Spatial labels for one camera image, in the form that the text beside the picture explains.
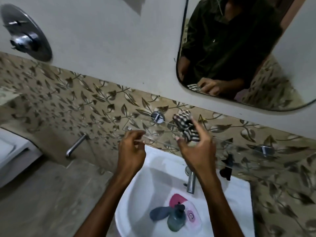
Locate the person's right hand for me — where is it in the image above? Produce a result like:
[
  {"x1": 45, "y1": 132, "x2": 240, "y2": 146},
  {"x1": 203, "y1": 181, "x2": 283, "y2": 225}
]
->
[{"x1": 175, "y1": 119, "x2": 217, "y2": 178}]

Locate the person's left hand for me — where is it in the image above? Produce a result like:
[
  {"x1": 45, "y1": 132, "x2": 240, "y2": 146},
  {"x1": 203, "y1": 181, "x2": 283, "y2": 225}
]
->
[{"x1": 118, "y1": 130, "x2": 147, "y2": 177}]

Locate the black white striped cloth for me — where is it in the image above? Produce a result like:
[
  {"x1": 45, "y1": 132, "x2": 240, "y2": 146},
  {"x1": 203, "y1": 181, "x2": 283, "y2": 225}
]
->
[{"x1": 172, "y1": 110, "x2": 201, "y2": 146}]

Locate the person's left forearm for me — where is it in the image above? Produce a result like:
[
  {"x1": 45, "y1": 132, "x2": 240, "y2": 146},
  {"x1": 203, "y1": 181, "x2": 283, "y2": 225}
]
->
[{"x1": 74, "y1": 170, "x2": 139, "y2": 237}]

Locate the person's right forearm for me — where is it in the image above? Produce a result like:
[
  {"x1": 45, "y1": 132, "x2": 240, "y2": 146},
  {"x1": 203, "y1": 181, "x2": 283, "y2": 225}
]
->
[{"x1": 196, "y1": 170, "x2": 245, "y2": 237}]

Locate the white ceramic sink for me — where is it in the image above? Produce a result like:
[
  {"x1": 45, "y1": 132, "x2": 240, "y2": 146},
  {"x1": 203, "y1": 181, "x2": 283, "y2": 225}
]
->
[{"x1": 115, "y1": 145, "x2": 255, "y2": 237}]

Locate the chrome sink faucet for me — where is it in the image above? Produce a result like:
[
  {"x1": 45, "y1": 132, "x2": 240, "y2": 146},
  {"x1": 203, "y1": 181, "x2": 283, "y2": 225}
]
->
[{"x1": 183, "y1": 166, "x2": 197, "y2": 195}]

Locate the clear glass shelf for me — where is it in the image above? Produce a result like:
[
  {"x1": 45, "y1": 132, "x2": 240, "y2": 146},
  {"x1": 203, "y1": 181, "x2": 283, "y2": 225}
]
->
[{"x1": 123, "y1": 118, "x2": 316, "y2": 195}]

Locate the blue grey soap bar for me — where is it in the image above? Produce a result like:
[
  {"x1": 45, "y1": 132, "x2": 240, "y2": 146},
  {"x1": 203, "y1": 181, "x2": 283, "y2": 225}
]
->
[{"x1": 149, "y1": 206, "x2": 174, "y2": 222}]

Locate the pink white soap dish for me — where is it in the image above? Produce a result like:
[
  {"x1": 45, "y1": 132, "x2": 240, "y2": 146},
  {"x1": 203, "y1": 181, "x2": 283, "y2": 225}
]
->
[{"x1": 169, "y1": 193, "x2": 202, "y2": 226}]

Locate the grey pump dispenser bottle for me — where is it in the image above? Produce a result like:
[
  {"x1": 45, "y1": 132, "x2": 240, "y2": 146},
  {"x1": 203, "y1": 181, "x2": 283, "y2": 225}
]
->
[{"x1": 167, "y1": 204, "x2": 186, "y2": 232}]

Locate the chrome shower mixer plate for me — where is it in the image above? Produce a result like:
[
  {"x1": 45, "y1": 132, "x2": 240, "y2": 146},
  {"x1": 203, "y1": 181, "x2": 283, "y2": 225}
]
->
[{"x1": 0, "y1": 3, "x2": 53, "y2": 63}]

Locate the chrome shelf bracket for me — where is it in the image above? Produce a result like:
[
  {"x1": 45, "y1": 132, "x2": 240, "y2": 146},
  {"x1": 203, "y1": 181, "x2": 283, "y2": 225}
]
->
[
  {"x1": 151, "y1": 111, "x2": 165, "y2": 124},
  {"x1": 256, "y1": 144, "x2": 275, "y2": 157}
]

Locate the chrome wall tap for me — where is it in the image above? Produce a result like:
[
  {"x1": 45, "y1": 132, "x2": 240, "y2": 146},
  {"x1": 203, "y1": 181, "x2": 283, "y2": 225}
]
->
[{"x1": 65, "y1": 133, "x2": 90, "y2": 158}]

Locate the rounded wall mirror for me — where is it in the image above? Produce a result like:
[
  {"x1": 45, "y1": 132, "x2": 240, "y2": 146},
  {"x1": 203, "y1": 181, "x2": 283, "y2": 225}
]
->
[{"x1": 175, "y1": 0, "x2": 316, "y2": 112}]

